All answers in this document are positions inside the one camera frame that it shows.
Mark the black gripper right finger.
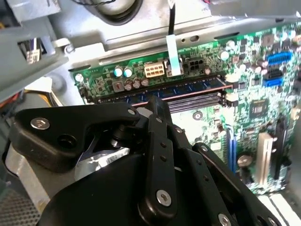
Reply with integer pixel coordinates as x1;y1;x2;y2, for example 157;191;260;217
162;98;286;226

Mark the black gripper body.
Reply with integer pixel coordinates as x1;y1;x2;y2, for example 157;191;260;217
40;152;207;226

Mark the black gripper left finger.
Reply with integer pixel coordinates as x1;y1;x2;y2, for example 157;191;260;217
9;95;180;222

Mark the blue RAM stick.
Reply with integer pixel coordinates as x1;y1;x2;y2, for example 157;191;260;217
97;76;233;106

